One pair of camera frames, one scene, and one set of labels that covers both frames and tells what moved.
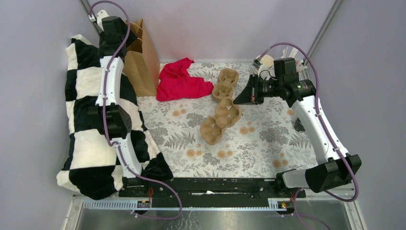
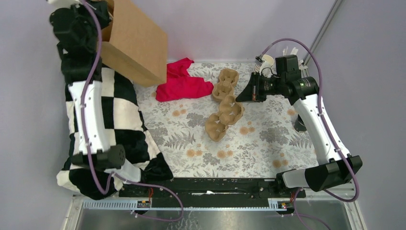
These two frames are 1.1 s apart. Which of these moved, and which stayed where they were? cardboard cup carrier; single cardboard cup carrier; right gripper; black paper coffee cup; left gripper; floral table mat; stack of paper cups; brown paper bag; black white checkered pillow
Moved: single cardboard cup carrier; brown paper bag; left gripper
Stayed: cardboard cup carrier; floral table mat; stack of paper cups; right gripper; black white checkered pillow; black paper coffee cup
